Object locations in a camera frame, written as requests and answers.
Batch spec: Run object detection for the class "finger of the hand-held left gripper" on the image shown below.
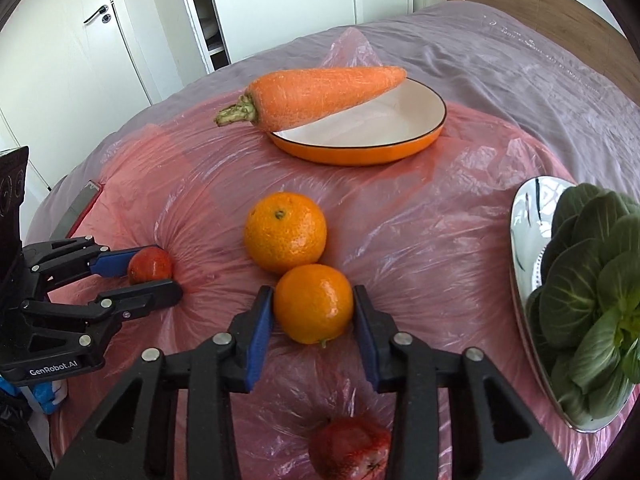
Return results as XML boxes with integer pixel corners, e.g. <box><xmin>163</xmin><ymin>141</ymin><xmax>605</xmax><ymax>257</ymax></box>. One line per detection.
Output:
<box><xmin>22</xmin><ymin>279</ymin><xmax>184</xmax><ymax>347</ymax></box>
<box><xmin>22</xmin><ymin>236</ymin><xmax>147</xmax><ymax>289</ymax></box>

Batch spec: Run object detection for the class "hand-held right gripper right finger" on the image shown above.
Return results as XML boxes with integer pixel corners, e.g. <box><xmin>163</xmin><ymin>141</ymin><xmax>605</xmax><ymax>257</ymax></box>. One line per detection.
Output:
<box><xmin>352</xmin><ymin>285</ymin><xmax>576</xmax><ymax>480</ymax></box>

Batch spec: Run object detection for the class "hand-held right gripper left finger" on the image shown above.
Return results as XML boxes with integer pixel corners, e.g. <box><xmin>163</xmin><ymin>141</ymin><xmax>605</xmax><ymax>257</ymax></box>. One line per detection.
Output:
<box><xmin>52</xmin><ymin>285</ymin><xmax>275</xmax><ymax>480</ymax></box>

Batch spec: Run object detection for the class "small red apple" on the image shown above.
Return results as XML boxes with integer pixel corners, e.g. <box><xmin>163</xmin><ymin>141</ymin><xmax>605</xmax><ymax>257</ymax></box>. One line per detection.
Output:
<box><xmin>307</xmin><ymin>416</ymin><xmax>392</xmax><ymax>480</ymax></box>
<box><xmin>127</xmin><ymin>246</ymin><xmax>175</xmax><ymax>286</ymax></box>

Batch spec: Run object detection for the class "round orange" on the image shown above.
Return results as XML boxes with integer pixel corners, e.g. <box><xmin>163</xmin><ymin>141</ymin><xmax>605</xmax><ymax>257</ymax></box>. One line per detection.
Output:
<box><xmin>273</xmin><ymin>263</ymin><xmax>355</xmax><ymax>346</ymax></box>
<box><xmin>243</xmin><ymin>191</ymin><xmax>328</xmax><ymax>275</ymax></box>

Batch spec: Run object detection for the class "person's left hand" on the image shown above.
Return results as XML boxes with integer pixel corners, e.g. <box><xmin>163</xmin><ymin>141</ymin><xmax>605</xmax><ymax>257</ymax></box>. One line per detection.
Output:
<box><xmin>0</xmin><ymin>377</ymin><xmax>68</xmax><ymax>416</ymax></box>

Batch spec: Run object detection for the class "dark red-rimmed tray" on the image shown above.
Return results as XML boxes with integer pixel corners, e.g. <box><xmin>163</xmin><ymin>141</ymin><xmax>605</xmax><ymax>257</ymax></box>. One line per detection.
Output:
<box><xmin>47</xmin><ymin>180</ymin><xmax>106</xmax><ymax>241</ymax></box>

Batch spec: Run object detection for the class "pink plastic sheet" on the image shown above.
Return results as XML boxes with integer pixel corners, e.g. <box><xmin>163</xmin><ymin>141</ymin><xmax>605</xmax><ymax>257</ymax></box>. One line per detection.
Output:
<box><xmin>50</xmin><ymin>27</ymin><xmax>621</xmax><ymax>480</ymax></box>

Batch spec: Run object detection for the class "silver metal plate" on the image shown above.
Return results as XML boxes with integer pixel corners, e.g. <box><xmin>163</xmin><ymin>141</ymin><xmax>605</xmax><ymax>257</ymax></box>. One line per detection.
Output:
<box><xmin>509</xmin><ymin>175</ymin><xmax>633</xmax><ymax>433</ymax></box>

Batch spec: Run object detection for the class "orange enamel plate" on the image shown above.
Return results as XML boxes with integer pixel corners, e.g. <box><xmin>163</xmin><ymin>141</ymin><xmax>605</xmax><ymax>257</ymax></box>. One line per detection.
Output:
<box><xmin>267</xmin><ymin>78</ymin><xmax>447</xmax><ymax>167</ymax></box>

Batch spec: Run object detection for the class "white door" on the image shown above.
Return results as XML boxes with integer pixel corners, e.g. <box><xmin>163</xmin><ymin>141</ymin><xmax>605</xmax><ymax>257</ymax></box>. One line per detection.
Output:
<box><xmin>0</xmin><ymin>0</ymin><xmax>151</xmax><ymax>196</ymax></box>

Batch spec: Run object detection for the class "green bok choy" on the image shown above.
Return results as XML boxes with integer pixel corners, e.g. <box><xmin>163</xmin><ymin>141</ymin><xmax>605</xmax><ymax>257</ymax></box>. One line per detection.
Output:
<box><xmin>530</xmin><ymin>183</ymin><xmax>640</xmax><ymax>423</ymax></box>

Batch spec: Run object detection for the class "large carrot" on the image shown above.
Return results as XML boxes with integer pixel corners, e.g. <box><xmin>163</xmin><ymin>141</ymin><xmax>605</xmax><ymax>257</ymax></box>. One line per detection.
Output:
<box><xmin>215</xmin><ymin>66</ymin><xmax>407</xmax><ymax>133</ymax></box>

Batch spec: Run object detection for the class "white wardrobe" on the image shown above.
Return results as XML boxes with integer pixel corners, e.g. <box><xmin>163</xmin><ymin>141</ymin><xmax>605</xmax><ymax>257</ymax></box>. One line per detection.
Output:
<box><xmin>175</xmin><ymin>0</ymin><xmax>416</xmax><ymax>73</ymax></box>

